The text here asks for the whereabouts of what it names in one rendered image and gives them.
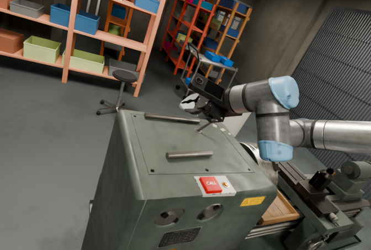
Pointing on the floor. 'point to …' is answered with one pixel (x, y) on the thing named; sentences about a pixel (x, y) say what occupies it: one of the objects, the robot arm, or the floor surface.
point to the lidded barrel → (235, 123)
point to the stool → (125, 76)
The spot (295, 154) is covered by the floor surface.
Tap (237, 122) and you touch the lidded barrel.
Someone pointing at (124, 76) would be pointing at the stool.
